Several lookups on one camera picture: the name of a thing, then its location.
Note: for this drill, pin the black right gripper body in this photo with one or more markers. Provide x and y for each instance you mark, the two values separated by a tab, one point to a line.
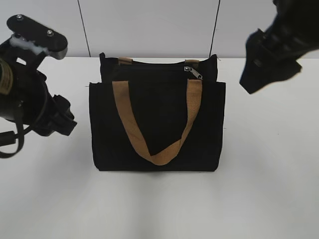
271	55

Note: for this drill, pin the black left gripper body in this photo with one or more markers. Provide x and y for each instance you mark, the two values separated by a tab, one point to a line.
23	85

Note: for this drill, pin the metal zipper pull with ring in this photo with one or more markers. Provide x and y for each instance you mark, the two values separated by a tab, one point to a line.
196	74

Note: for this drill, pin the black canvas tote bag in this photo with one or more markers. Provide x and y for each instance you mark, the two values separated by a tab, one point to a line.
156	117

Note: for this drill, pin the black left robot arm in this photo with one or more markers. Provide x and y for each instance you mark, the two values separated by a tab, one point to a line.
23	86

